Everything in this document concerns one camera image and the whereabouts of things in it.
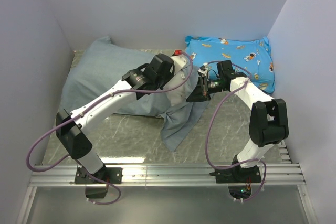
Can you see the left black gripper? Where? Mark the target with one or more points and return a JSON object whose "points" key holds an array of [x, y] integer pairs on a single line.
{"points": [[170, 75]]}

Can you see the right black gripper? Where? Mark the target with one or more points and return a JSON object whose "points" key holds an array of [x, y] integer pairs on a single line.
{"points": [[201, 93]]}

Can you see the grey-blue pillowcase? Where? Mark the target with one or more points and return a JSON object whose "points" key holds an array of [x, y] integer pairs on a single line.
{"points": [[103, 64]]}

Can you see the white pillow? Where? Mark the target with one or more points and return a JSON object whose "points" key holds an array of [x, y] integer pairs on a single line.
{"points": [[177, 86]]}

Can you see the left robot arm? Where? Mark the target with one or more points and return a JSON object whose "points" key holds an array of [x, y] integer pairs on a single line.
{"points": [[74, 126]]}

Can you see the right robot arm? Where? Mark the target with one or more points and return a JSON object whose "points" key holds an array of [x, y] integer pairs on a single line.
{"points": [[255, 99]]}

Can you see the blue cartoon print pillow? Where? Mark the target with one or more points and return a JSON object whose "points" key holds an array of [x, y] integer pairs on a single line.
{"points": [[254, 56]]}

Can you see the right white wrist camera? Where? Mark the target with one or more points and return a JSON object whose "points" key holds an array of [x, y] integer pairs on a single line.
{"points": [[203, 70]]}

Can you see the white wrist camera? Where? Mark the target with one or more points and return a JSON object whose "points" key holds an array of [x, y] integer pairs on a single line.
{"points": [[180, 61], [203, 70]]}

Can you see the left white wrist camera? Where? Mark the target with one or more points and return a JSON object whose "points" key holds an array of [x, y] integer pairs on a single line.
{"points": [[180, 61]]}

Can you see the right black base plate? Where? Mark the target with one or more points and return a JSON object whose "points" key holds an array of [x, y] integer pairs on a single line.
{"points": [[239, 180]]}

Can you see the right side aluminium rail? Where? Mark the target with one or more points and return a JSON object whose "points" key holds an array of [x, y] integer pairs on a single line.
{"points": [[281, 150]]}

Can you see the aluminium mounting rail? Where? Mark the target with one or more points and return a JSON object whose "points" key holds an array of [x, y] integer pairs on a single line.
{"points": [[166, 175]]}

